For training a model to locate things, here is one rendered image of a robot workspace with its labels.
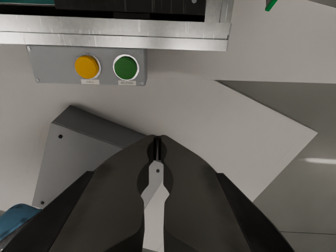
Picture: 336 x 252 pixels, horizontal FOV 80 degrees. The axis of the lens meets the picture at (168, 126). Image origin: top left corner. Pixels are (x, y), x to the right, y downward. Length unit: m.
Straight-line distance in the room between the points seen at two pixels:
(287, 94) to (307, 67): 1.07
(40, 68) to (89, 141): 0.17
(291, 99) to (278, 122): 1.08
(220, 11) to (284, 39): 0.20
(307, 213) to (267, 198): 0.50
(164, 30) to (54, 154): 0.37
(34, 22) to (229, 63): 0.39
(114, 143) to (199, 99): 0.23
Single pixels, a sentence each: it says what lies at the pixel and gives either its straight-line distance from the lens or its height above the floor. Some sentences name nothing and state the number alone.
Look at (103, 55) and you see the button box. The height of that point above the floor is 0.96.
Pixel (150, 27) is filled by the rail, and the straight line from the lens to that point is 0.38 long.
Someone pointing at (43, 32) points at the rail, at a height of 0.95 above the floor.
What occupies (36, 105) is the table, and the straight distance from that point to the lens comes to 0.62.
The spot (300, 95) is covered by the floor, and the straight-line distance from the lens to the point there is 1.72.
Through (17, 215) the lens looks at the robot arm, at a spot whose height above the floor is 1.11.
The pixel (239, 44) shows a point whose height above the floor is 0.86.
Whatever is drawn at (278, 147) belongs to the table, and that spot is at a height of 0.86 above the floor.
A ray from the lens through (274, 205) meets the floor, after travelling 2.34.
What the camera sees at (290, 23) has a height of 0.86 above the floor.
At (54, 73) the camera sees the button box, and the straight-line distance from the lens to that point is 0.44.
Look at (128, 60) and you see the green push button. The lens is 0.38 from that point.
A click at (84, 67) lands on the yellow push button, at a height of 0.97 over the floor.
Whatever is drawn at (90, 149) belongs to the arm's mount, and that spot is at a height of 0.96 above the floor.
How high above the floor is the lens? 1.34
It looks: 62 degrees down
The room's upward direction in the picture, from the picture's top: 178 degrees clockwise
